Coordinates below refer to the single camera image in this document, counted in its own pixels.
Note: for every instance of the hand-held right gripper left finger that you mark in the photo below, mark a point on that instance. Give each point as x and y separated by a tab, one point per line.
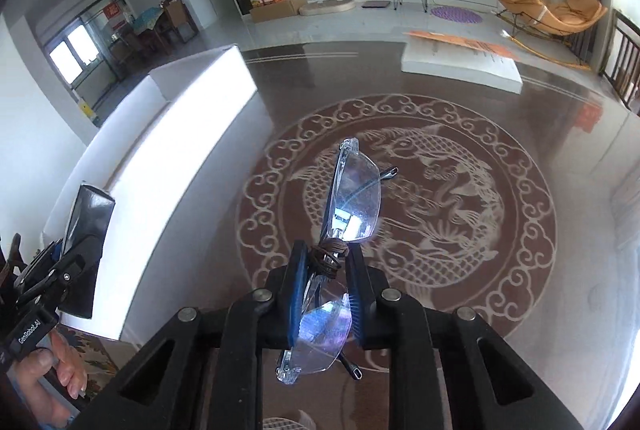
299	280

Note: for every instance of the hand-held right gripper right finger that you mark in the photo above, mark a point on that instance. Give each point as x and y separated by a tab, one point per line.
356	300

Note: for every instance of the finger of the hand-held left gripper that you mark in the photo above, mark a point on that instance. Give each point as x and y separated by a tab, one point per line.
67	275

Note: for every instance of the black box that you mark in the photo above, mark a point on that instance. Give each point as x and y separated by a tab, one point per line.
90	220

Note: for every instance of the clear eyeglasses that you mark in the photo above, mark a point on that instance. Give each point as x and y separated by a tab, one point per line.
357	190

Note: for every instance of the white board panel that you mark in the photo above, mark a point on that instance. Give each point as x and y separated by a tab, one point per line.
175	150

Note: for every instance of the person's left hand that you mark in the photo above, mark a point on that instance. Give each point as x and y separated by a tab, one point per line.
45	385

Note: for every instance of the white flat box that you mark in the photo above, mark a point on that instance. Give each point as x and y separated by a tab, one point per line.
460	70

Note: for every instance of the dining table with blue cloth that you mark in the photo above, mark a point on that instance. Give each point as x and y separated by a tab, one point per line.
155	18

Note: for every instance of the cardboard box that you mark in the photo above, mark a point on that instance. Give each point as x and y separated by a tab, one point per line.
277	8

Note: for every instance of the white oval floor mat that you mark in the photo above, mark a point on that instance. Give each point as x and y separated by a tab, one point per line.
327	7

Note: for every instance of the orange paper sheet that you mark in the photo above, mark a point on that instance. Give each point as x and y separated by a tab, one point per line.
460	44

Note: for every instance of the purple round rug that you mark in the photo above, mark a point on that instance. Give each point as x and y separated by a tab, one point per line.
457	15

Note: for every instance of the orange rocking chair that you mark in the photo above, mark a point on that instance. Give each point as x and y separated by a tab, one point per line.
550	13

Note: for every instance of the wooden chair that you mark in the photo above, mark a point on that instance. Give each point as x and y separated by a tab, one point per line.
625	60

